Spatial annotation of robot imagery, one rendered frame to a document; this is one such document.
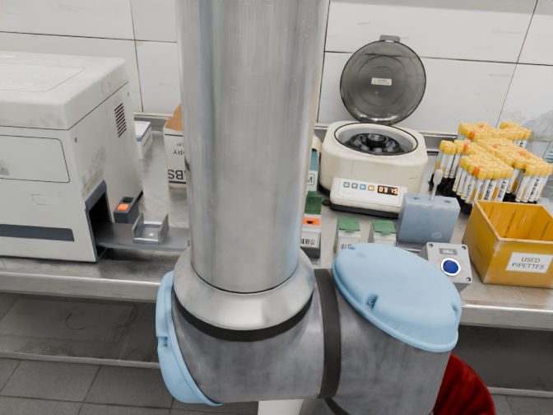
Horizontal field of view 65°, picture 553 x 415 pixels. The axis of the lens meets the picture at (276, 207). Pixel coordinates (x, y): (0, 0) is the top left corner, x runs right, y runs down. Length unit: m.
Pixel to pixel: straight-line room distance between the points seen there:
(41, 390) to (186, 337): 1.51
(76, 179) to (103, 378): 1.16
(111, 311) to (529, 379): 1.37
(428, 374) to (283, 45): 0.30
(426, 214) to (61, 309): 1.27
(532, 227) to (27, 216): 0.94
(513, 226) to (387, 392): 0.63
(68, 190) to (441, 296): 0.59
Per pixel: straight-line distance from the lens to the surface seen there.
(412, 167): 1.00
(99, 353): 1.53
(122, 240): 0.83
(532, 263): 0.89
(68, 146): 0.74
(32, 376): 1.91
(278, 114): 0.25
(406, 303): 0.37
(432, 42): 1.31
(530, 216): 0.99
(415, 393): 0.43
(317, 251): 0.81
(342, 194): 0.98
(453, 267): 0.78
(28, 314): 1.74
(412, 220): 0.88
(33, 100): 0.74
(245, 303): 0.32
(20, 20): 1.46
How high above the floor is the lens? 1.39
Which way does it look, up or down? 31 degrees down
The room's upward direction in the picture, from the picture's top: 3 degrees clockwise
